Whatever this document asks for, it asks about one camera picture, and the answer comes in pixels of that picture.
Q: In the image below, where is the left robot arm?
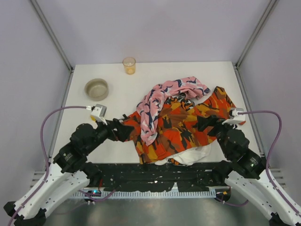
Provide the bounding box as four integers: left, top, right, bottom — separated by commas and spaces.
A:
4, 119, 134, 226

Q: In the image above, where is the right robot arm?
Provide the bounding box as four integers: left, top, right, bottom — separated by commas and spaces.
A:
196, 115, 301, 226

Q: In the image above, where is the black orange white camouflage cloth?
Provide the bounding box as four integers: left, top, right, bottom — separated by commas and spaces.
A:
165, 93, 195, 111

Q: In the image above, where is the pink patterned cloth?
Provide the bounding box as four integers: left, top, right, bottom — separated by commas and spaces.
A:
136, 76, 210, 146

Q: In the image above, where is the grey ceramic bowl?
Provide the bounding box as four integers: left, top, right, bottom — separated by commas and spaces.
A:
84, 79, 109, 101

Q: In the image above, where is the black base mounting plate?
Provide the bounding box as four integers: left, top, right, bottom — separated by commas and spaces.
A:
88, 162, 226, 192

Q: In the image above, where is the orange translucent plastic cup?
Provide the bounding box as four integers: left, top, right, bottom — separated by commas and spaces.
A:
122, 57, 136, 75

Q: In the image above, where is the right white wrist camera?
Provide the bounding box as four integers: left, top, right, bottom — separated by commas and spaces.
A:
222, 108, 246, 125

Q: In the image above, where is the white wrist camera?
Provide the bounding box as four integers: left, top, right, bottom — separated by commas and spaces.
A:
90, 104, 107, 125
222, 108, 246, 125

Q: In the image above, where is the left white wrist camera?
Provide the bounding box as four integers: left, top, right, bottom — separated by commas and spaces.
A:
90, 104, 107, 125

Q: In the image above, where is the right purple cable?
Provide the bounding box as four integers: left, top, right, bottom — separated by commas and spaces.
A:
238, 110, 301, 216

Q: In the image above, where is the purple cable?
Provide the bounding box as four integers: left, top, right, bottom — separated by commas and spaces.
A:
7, 105, 95, 226
238, 110, 301, 216

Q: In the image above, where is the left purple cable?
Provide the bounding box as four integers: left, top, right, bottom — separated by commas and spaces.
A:
7, 105, 95, 226

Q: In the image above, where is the white slotted cable duct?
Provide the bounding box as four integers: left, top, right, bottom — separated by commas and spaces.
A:
70, 190, 217, 199

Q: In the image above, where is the left aluminium frame post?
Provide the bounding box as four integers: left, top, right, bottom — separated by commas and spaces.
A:
29, 0, 74, 71

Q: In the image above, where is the aluminium frame post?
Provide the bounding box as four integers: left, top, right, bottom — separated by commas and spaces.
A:
235, 0, 279, 69
29, 0, 74, 71

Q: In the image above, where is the right aluminium frame post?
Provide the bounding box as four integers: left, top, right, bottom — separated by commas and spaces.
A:
235, 0, 279, 69

